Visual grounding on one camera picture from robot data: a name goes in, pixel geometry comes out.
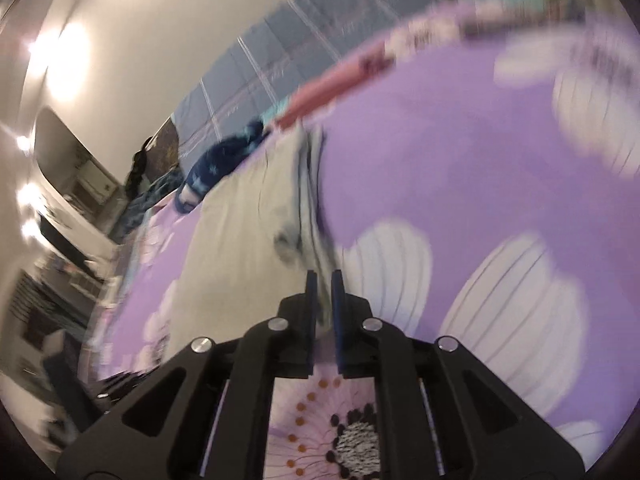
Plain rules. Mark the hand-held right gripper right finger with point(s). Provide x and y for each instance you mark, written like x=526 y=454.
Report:
x=338 y=330

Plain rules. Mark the beige t-shirt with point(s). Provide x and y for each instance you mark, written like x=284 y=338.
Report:
x=240 y=220

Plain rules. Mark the pink folded garment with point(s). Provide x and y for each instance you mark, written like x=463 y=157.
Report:
x=325 y=90

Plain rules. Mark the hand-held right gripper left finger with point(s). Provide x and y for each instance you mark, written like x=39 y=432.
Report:
x=311 y=330

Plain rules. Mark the dark floral pillow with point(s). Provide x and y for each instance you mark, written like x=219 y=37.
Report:
x=165 y=150

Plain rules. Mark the teal fleece blanket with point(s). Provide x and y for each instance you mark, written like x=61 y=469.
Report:
x=145 y=200

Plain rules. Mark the purple floral bed sheet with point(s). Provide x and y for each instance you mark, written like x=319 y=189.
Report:
x=425 y=160

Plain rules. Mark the black hanging garment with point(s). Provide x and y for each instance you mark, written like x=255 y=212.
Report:
x=137 y=170

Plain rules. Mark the navy star fleece garment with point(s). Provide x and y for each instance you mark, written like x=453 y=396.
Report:
x=215 y=160

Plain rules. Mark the white shelf unit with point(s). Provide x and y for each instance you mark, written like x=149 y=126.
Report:
x=65 y=200

